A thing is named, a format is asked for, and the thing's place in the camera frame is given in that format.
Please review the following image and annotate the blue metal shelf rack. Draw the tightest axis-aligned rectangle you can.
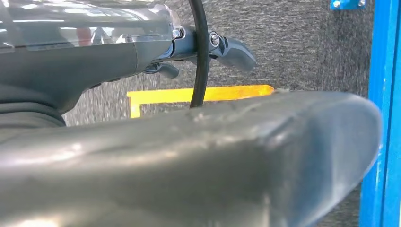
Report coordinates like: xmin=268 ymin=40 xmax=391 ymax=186
xmin=330 ymin=0 xmax=401 ymax=227

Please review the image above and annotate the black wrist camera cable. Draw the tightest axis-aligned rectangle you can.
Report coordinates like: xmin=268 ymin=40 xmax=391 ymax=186
xmin=188 ymin=0 xmax=210 ymax=109

